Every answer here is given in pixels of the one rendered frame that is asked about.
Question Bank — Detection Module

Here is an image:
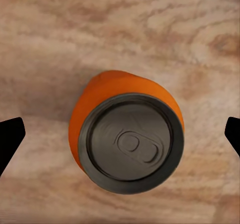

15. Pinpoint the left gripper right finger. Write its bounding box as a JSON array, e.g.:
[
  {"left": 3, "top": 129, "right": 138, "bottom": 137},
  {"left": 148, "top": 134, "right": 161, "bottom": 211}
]
[{"left": 224, "top": 116, "right": 240, "bottom": 156}]

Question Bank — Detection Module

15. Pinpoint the can of soda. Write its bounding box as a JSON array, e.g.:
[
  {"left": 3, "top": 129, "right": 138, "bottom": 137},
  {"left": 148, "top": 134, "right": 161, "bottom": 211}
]
[{"left": 68, "top": 70, "right": 185, "bottom": 195}]

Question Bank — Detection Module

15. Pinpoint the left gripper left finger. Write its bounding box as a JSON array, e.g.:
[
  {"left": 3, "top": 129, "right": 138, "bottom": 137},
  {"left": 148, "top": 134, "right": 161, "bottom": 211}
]
[{"left": 0, "top": 117, "right": 26, "bottom": 176}]

